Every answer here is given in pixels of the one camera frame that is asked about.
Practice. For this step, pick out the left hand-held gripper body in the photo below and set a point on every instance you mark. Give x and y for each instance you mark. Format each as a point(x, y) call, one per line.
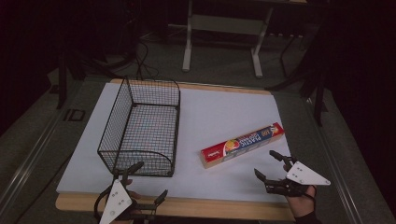
point(115, 199)

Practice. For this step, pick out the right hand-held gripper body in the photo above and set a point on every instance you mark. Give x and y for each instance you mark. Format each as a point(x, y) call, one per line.
point(303, 176)

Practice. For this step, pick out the person's left hand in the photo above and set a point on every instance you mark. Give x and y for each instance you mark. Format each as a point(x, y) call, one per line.
point(135, 195)

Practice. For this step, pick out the person's right hand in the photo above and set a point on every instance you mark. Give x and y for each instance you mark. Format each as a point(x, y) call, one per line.
point(300, 205)

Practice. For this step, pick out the red blue plastic wrap box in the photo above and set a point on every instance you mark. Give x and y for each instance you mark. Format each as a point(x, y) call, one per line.
point(243, 144)

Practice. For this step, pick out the black floor socket plate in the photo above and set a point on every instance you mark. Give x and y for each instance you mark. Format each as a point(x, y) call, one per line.
point(74, 115)

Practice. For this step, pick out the white table sheet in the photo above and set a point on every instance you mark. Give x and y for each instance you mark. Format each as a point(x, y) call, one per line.
point(211, 112)

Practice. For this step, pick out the black stand legs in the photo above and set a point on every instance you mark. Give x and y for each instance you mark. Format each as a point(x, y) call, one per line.
point(311, 77)

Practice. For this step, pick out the dark metal stand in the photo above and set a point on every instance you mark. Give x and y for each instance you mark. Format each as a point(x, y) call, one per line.
point(62, 84)

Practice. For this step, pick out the white metal table frame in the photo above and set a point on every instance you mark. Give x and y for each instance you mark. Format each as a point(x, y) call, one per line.
point(224, 25)

